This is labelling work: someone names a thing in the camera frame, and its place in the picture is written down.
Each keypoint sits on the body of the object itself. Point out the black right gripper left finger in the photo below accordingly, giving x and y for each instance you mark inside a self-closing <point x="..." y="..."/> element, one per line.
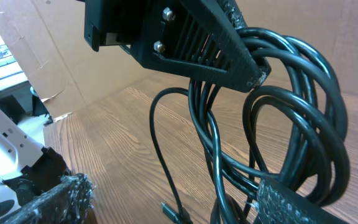
<point x="68" y="202"/>

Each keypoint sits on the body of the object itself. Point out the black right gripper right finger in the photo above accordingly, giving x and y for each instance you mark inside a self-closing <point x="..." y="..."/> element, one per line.
<point x="278" y="204"/>

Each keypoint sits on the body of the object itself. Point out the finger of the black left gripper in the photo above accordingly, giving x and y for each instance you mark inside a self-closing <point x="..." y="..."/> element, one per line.
<point x="200" y="40"/>

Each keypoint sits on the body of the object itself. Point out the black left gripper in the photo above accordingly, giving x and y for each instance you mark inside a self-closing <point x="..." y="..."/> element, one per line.
<point x="114" y="22"/>

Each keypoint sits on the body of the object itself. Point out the cardboard wall panel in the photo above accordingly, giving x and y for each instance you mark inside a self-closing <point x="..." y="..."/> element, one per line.
<point x="76" y="52"/>

